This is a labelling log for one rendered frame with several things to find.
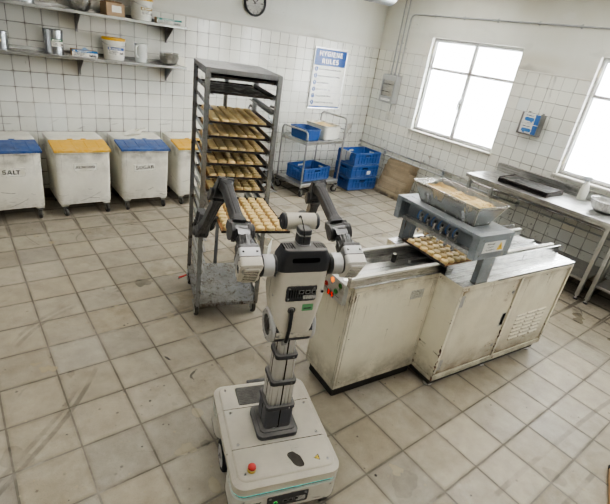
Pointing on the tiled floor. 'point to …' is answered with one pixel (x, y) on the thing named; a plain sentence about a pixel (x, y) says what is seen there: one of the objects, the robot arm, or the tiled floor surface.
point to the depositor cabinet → (487, 313)
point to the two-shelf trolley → (305, 157)
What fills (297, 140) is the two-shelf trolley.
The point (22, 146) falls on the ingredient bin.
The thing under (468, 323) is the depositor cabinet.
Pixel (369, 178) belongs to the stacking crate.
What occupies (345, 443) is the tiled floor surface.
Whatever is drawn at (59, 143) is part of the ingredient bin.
